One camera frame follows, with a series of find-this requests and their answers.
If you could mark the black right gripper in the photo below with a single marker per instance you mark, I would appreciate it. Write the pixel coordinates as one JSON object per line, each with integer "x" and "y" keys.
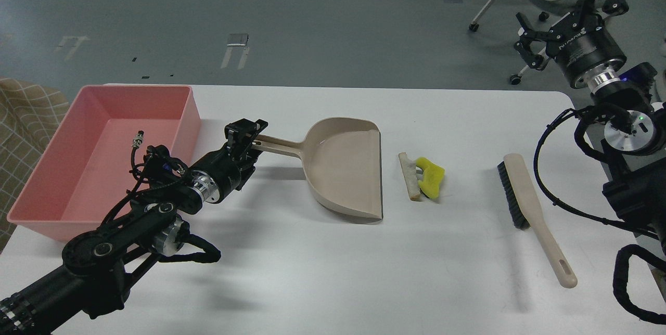
{"x": 588, "y": 49}

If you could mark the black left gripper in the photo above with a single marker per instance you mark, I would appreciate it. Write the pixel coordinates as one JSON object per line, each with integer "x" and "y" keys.
{"x": 218, "y": 173}

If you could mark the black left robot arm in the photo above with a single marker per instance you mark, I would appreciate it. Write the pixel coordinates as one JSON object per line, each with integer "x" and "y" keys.
{"x": 100, "y": 267}

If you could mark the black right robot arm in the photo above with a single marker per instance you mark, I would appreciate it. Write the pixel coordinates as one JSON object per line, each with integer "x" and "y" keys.
{"x": 621, "y": 122}

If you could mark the beige checkered cloth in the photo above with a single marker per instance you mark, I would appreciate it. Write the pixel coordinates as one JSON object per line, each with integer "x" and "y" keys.
{"x": 30, "y": 115}

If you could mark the yellow sponge scrap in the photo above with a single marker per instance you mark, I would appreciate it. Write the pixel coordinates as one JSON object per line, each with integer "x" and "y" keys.
{"x": 432, "y": 176}

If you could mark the beige hand brush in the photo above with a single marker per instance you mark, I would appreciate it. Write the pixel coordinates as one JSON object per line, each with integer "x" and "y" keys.
{"x": 526, "y": 212}

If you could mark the pink plastic bin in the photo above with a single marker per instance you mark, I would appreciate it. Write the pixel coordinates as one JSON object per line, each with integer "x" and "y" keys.
{"x": 85, "y": 169}

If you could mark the beige plastic dustpan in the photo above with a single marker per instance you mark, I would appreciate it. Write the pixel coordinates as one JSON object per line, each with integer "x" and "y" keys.
{"x": 341, "y": 159}

